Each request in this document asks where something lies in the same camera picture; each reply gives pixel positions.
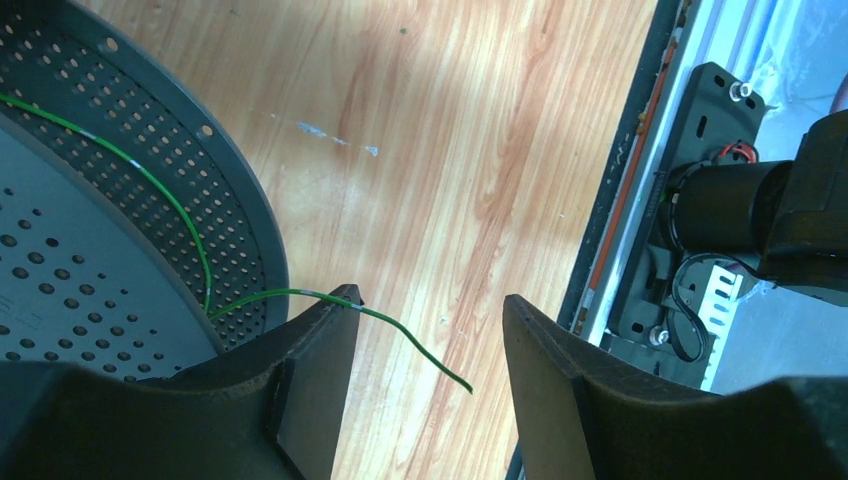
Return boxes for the dark grey spool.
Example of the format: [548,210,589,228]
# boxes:
[1,1,289,382]

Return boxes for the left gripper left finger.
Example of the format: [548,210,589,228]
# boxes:
[1,284,361,479]

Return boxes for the green wire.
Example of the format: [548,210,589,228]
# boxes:
[0,92,475,396]

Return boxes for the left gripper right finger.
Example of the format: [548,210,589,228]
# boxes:
[502,294,847,479]

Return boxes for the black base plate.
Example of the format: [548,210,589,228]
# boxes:
[558,1,773,391]

